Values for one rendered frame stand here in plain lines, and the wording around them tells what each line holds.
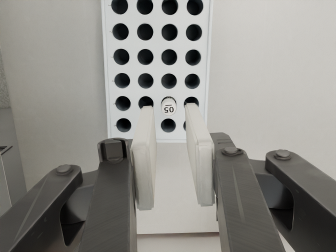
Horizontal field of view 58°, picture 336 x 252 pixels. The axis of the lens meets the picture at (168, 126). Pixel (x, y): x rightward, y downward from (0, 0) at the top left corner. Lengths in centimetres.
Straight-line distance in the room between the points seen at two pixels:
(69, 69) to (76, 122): 5
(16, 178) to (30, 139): 26
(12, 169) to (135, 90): 41
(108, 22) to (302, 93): 19
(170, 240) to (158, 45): 23
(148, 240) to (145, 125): 24
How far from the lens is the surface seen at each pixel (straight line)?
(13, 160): 66
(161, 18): 25
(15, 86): 32
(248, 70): 29
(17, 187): 55
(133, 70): 25
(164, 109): 24
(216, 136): 15
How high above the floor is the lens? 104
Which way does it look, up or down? 72 degrees down
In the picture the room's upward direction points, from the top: 177 degrees clockwise
